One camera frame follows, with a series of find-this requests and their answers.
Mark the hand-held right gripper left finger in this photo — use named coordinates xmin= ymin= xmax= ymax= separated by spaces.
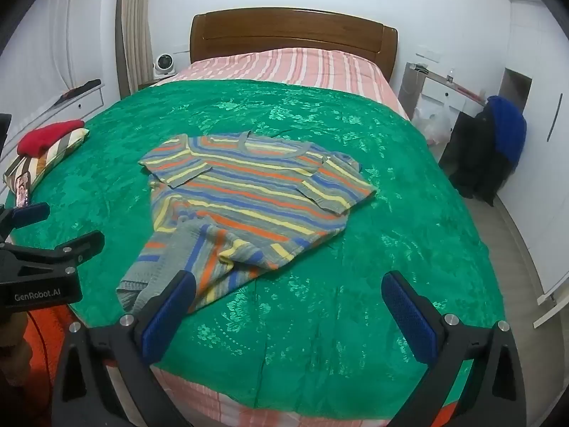
xmin=53 ymin=269 xmax=196 ymax=427

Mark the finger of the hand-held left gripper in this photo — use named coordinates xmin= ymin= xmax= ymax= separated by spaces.
xmin=0 ymin=230 xmax=106 ymax=273
xmin=0 ymin=202 xmax=50 ymax=243

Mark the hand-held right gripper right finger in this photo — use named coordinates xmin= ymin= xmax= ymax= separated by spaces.
xmin=381 ymin=270 xmax=527 ymax=427

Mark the striped knit sweater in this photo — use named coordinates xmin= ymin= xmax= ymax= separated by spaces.
xmin=116 ymin=131 xmax=378 ymax=314

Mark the chair with black clothes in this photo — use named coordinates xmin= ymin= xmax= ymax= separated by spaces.
xmin=438 ymin=106 xmax=519 ymax=207

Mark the pink phone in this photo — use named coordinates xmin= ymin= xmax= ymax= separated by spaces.
xmin=15 ymin=171 xmax=33 ymax=208

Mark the orange cloth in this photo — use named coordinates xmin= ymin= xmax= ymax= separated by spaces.
xmin=24 ymin=309 xmax=149 ymax=427

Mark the striped pillow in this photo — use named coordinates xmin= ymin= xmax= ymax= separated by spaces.
xmin=4 ymin=128 xmax=90 ymax=192

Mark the red cloth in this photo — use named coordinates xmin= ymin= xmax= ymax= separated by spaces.
xmin=18 ymin=120 xmax=85 ymax=156

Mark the green blanket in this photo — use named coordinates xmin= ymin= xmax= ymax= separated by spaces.
xmin=9 ymin=79 xmax=501 ymax=410

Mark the white drawer cabinet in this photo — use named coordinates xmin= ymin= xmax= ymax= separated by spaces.
xmin=0 ymin=79 xmax=106 ymax=152

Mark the wooden nightstand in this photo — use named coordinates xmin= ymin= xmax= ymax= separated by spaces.
xmin=138 ymin=77 xmax=179 ymax=92

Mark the clear plastic bag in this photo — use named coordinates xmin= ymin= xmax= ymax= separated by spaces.
xmin=413 ymin=104 xmax=455 ymax=145

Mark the small white fan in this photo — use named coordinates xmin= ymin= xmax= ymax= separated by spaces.
xmin=154 ymin=53 xmax=175 ymax=77

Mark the blue garment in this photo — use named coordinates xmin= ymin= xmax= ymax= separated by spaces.
xmin=484 ymin=95 xmax=528 ymax=164

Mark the beige curtain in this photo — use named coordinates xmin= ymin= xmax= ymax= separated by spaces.
xmin=116 ymin=0 xmax=155 ymax=99

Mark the white wardrobe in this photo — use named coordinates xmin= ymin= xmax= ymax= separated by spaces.
xmin=502 ymin=0 xmax=569 ymax=327

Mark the white desk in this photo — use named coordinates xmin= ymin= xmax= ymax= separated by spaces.
xmin=398 ymin=62 xmax=490 ymax=118

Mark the pink striped bed sheet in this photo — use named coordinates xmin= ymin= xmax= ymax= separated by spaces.
xmin=147 ymin=48 xmax=410 ymax=427

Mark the wooden bed headboard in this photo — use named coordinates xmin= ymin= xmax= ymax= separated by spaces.
xmin=190 ymin=7 xmax=398 ymax=85

